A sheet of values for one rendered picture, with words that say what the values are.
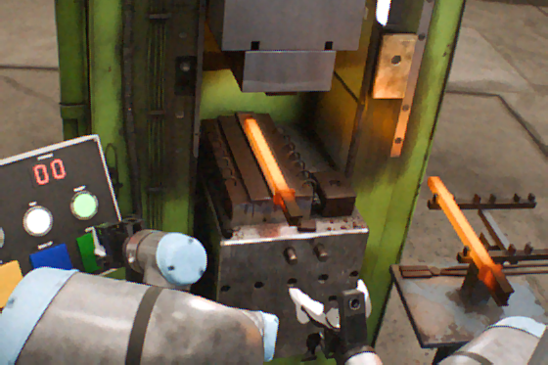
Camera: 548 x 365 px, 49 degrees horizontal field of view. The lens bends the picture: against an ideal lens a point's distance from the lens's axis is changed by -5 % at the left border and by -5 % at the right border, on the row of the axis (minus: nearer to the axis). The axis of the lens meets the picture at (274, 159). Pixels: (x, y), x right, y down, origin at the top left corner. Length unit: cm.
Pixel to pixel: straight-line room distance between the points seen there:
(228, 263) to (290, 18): 60
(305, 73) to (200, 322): 86
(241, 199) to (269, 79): 32
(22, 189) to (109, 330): 72
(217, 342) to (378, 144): 119
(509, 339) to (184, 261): 47
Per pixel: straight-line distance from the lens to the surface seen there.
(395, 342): 259
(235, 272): 153
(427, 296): 173
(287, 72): 133
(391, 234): 192
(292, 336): 176
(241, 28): 127
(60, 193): 127
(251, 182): 154
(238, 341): 59
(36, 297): 59
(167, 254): 94
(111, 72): 142
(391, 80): 158
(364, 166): 171
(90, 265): 129
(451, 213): 157
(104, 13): 137
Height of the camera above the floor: 185
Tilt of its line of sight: 31 degrees down
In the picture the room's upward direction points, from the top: 7 degrees clockwise
